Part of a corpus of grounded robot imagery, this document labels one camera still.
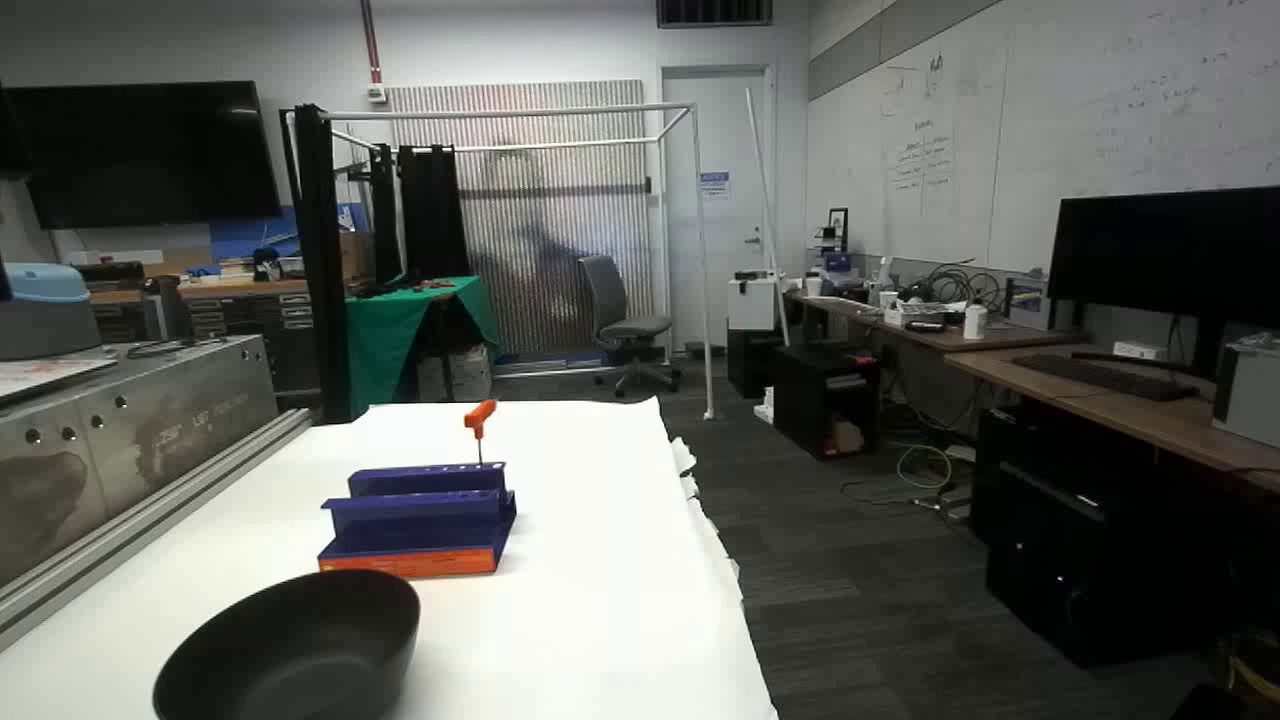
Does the orange handled tool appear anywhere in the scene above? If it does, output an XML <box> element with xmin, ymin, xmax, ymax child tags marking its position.
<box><xmin>459</xmin><ymin>394</ymin><xmax>501</xmax><ymax>471</ymax></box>

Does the blue tool holder orange base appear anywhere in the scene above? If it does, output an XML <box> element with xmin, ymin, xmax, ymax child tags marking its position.
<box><xmin>316</xmin><ymin>459</ymin><xmax>521</xmax><ymax>585</ymax></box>

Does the black bowl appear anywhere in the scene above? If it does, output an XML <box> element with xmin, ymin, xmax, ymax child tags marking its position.
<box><xmin>149</xmin><ymin>567</ymin><xmax>423</xmax><ymax>720</ymax></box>

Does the grey office chair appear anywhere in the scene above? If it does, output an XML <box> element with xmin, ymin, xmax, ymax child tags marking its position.
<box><xmin>576</xmin><ymin>252</ymin><xmax>685</xmax><ymax>399</ymax></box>

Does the white cart box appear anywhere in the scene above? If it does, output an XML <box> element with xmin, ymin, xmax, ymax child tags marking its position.
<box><xmin>722</xmin><ymin>267</ymin><xmax>782</xmax><ymax>341</ymax></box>

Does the white door with blue sign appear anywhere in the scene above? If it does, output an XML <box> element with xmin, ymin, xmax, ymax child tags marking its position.
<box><xmin>660</xmin><ymin>65</ymin><xmax>774</xmax><ymax>354</ymax></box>

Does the black low cabinet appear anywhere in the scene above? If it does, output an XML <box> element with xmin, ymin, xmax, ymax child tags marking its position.
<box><xmin>770</xmin><ymin>343</ymin><xmax>883</xmax><ymax>464</ymax></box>

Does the white paper table cover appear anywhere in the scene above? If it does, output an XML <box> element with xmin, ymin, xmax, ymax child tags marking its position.
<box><xmin>0</xmin><ymin>394</ymin><xmax>782</xmax><ymax>720</ymax></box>

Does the green cloth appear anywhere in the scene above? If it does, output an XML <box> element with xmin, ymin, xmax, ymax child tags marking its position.
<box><xmin>343</xmin><ymin>272</ymin><xmax>501</xmax><ymax>421</ymax></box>

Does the black hanging panel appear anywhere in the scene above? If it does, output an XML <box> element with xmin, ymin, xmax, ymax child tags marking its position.
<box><xmin>394</xmin><ymin>139</ymin><xmax>471</xmax><ymax>287</ymax></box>

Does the black under desk cabinet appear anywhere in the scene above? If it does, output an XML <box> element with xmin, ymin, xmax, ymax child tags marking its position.
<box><xmin>976</xmin><ymin>394</ymin><xmax>1253</xmax><ymax>672</ymax></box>

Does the wooden desk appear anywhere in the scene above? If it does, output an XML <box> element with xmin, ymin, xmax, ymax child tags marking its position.
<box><xmin>782</xmin><ymin>287</ymin><xmax>1280</xmax><ymax>501</ymax></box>

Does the grey metal machine block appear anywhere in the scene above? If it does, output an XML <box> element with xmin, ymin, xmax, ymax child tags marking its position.
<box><xmin>0</xmin><ymin>330</ymin><xmax>316</xmax><ymax>636</ymax></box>

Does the black computer monitor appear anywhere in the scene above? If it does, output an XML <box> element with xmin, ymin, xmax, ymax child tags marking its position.
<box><xmin>1042</xmin><ymin>184</ymin><xmax>1280</xmax><ymax>378</ymax></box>

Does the blue lidded grey device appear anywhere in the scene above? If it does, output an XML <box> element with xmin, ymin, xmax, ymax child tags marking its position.
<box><xmin>0</xmin><ymin>260</ymin><xmax>104</xmax><ymax>362</ymax></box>

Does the white computer box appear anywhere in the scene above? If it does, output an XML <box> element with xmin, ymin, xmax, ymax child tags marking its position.
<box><xmin>1209</xmin><ymin>336</ymin><xmax>1280</xmax><ymax>451</ymax></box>

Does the white pipe frame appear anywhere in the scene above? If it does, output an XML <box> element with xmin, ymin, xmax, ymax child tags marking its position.
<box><xmin>319</xmin><ymin>101</ymin><xmax>718</xmax><ymax>422</ymax></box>

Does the black upright post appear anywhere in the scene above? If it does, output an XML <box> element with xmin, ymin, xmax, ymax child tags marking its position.
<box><xmin>279</xmin><ymin>101</ymin><xmax>357</xmax><ymax>422</ymax></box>

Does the black wall television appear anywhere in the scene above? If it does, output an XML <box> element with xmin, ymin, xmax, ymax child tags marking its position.
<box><xmin>2</xmin><ymin>75</ymin><xmax>282</xmax><ymax>230</ymax></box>

